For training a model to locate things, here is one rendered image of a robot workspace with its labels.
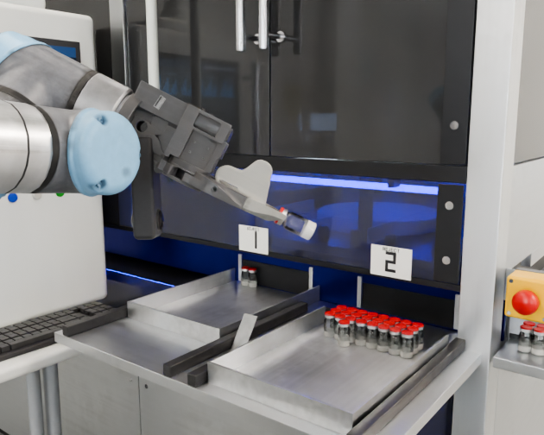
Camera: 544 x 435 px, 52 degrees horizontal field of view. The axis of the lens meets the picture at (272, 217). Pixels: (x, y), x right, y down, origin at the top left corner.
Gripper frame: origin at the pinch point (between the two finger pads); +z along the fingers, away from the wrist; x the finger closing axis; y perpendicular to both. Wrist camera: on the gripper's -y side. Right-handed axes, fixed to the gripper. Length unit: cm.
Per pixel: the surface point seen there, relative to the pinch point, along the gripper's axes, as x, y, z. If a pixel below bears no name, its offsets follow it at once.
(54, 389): 90, -76, -25
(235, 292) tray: 68, -24, 6
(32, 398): 86, -79, -29
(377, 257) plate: 42.6, -0.5, 25.6
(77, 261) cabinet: 83, -38, -33
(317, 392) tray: 17.4, -21.8, 19.7
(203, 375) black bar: 21.2, -28.3, 3.4
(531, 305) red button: 22, 5, 46
